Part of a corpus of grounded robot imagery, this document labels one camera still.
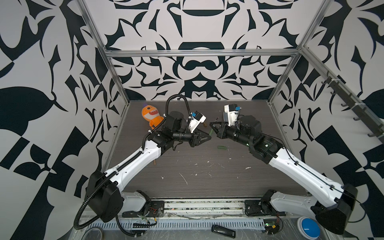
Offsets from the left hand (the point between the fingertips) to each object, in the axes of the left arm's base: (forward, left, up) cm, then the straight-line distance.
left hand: (210, 134), depth 69 cm
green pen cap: (+7, -11, -27) cm, 30 cm away
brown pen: (-1, +31, -27) cm, 41 cm away
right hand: (+2, 0, +5) cm, 5 cm away
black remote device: (-35, -5, -27) cm, 44 cm away
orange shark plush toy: (+29, +36, -19) cm, 50 cm away
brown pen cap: (0, +3, +7) cm, 8 cm away
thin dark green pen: (0, 0, +2) cm, 2 cm away
